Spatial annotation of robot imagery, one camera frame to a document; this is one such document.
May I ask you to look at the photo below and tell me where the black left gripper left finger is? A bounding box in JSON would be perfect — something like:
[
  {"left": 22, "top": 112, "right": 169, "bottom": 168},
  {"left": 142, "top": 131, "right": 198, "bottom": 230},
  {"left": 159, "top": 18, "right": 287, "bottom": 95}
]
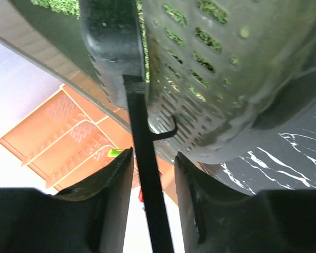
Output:
[{"left": 0, "top": 148, "right": 134, "bottom": 252}]

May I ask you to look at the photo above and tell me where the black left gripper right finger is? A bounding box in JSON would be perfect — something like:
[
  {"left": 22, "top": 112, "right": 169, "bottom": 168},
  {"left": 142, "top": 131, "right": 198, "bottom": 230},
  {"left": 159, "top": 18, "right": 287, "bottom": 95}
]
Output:
[{"left": 174, "top": 153, "right": 316, "bottom": 252}]

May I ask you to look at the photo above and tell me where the black slotted litter scoop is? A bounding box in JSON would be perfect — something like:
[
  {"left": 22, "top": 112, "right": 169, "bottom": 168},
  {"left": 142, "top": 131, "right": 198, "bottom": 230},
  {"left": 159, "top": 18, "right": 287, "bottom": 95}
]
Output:
[{"left": 78, "top": 0, "right": 179, "bottom": 253}]

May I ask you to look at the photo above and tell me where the dark green litter box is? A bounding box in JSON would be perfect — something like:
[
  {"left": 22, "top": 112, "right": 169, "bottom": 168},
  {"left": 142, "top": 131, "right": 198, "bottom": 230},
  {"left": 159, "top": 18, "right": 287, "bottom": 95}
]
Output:
[{"left": 0, "top": 1, "right": 316, "bottom": 164}]

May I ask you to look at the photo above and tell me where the red cap marker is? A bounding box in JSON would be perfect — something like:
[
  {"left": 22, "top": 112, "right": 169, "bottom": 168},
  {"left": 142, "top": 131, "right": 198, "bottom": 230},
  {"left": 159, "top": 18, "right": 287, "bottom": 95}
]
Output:
[{"left": 139, "top": 188, "right": 144, "bottom": 203}]

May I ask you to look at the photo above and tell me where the green cap marker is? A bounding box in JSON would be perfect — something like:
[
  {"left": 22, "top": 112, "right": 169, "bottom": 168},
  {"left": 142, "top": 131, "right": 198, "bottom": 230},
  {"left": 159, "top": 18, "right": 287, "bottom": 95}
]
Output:
[{"left": 107, "top": 149, "right": 123, "bottom": 158}]

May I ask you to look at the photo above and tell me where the peach plastic file organizer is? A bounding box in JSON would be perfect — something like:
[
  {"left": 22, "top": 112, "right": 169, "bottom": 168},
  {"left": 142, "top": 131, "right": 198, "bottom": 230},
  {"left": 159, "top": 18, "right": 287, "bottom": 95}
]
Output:
[{"left": 0, "top": 71, "right": 180, "bottom": 205}]

